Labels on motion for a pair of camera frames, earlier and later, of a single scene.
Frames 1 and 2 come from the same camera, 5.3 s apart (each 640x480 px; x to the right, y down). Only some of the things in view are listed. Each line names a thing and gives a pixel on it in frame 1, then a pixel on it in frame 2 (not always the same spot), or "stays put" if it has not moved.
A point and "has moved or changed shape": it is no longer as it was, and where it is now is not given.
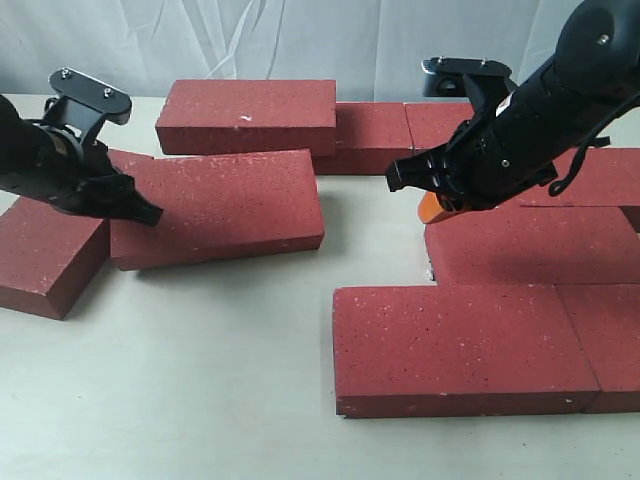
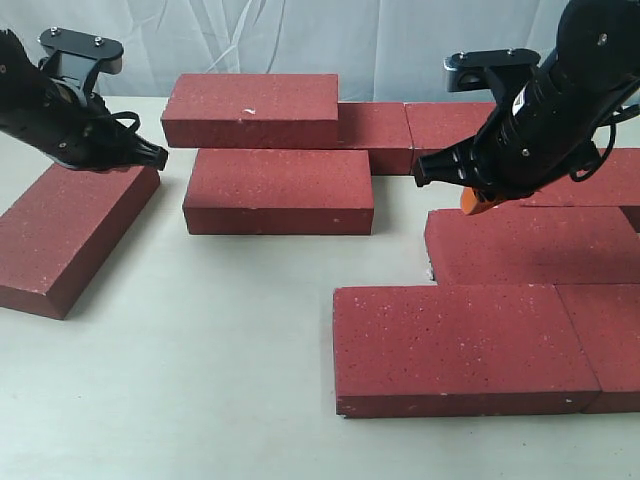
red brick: (211, 116) stays put
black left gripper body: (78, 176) -> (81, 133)
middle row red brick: (534, 245) stays put
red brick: (49, 259) stays put
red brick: (605, 318) stays put
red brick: (217, 205) has moved or changed shape
